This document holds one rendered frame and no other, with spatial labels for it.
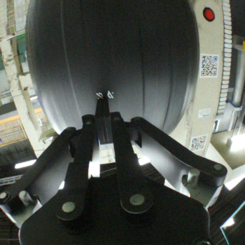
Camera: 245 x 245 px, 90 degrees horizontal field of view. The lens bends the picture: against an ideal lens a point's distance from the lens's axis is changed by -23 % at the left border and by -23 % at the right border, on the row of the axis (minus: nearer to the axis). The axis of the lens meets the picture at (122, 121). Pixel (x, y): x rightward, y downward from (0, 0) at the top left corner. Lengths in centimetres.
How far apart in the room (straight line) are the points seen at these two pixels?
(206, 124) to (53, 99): 50
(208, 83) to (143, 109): 32
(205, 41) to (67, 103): 40
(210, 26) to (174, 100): 31
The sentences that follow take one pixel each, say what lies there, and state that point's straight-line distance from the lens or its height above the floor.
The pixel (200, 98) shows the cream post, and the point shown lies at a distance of 52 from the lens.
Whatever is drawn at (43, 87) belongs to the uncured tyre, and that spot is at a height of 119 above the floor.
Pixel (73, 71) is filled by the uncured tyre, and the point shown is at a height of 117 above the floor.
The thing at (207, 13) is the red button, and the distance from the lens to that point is 50.
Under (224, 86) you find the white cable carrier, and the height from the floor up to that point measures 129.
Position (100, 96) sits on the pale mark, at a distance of 21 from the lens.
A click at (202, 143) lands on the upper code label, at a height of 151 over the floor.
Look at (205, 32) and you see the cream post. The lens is 49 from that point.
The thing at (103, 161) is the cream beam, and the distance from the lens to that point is 90.
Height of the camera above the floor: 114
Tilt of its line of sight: 30 degrees up
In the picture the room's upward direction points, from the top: 174 degrees clockwise
